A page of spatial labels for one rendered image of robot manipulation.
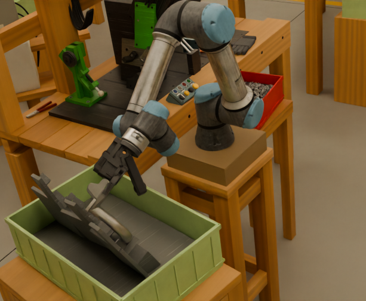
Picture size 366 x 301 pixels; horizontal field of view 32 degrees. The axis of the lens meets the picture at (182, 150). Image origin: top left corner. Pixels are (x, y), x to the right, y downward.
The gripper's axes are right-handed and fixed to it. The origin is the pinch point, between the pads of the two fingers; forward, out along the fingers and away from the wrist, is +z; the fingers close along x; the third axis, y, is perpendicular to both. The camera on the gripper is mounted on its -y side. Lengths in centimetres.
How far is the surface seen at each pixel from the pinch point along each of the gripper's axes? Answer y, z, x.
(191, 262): -33.4, -4.4, -12.7
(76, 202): 5.9, 1.1, -9.7
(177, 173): -17, -34, -58
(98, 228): -3.9, 4.7, 3.4
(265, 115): -35, -82, -78
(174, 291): -33.9, 5.7, -13.4
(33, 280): 3.4, 27.9, -40.8
